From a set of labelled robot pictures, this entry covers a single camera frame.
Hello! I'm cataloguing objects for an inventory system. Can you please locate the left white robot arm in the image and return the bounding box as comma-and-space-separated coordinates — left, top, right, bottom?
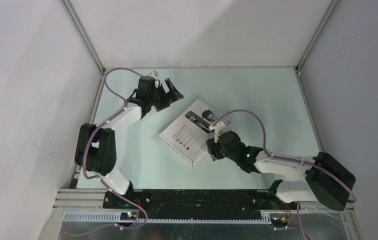
75, 75, 184, 208

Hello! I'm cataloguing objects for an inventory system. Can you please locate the purple cable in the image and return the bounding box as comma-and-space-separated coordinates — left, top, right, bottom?
210, 109, 358, 240
82, 67, 149, 238

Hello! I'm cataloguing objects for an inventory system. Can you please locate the control board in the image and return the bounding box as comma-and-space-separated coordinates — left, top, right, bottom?
270, 216, 291, 229
120, 211, 138, 221

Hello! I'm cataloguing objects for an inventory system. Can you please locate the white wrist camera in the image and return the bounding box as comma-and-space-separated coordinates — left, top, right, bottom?
209, 121, 227, 143
149, 70, 160, 89

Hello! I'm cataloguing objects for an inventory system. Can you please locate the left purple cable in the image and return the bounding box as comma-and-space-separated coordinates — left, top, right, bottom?
82, 67, 149, 238

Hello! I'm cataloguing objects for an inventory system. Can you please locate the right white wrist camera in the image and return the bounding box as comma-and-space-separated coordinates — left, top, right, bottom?
209, 121, 227, 143

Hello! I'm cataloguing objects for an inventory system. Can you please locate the aluminium frame rail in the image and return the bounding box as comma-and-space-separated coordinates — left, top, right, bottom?
60, 0, 105, 74

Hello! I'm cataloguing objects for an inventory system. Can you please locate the right control board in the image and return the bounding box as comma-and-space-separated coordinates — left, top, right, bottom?
270, 216, 291, 229

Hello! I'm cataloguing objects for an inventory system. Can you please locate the white cardboard kit box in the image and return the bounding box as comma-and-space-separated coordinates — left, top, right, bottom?
159, 99, 222, 167

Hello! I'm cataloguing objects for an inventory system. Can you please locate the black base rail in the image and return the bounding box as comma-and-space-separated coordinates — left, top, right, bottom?
104, 188, 300, 221

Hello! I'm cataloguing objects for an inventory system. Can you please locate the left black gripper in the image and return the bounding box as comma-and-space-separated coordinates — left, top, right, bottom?
148, 79, 183, 112

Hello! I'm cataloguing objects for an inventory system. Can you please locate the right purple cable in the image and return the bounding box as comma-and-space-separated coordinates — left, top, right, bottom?
210, 109, 358, 240

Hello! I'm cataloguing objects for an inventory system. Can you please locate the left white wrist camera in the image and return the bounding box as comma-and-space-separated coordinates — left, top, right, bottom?
149, 70, 160, 89

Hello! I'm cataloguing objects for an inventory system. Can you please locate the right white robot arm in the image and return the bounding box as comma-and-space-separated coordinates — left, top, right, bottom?
206, 131, 356, 212

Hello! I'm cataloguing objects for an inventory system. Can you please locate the left control board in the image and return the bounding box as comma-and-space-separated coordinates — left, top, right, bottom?
120, 211, 138, 221

